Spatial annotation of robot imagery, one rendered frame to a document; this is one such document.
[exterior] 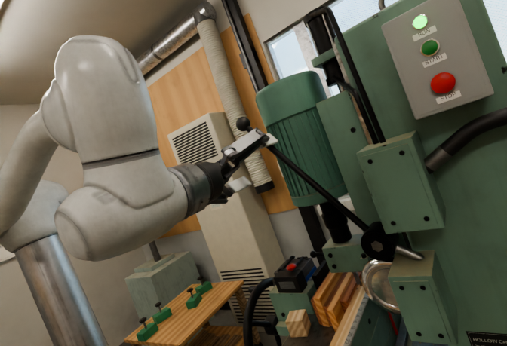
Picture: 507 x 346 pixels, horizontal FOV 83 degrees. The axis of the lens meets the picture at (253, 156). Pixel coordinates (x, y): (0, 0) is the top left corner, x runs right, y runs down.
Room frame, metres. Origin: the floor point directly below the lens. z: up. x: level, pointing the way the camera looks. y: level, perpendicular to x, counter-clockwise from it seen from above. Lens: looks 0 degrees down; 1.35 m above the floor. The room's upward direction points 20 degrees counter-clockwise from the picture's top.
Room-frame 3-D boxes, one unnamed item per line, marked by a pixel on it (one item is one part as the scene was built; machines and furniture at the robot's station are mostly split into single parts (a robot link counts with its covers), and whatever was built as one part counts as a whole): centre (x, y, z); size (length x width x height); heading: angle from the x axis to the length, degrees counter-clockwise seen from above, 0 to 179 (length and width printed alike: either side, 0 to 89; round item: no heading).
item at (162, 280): (2.75, 1.21, 0.79); 0.62 x 0.48 x 1.58; 55
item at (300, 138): (0.75, -0.14, 1.35); 0.18 x 0.18 x 0.31
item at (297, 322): (0.72, 0.04, 0.92); 0.05 x 0.05 x 0.04; 66
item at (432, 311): (0.51, -0.20, 1.02); 0.09 x 0.07 x 0.12; 143
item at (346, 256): (0.73, -0.16, 1.03); 0.14 x 0.07 x 0.09; 53
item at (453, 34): (0.44, -0.32, 1.40); 0.10 x 0.06 x 0.16; 53
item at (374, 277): (0.57, -0.17, 1.02); 0.12 x 0.03 x 0.12; 53
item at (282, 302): (0.87, 0.01, 0.91); 0.15 x 0.14 x 0.09; 143
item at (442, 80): (0.41, -0.29, 1.36); 0.03 x 0.01 x 0.03; 53
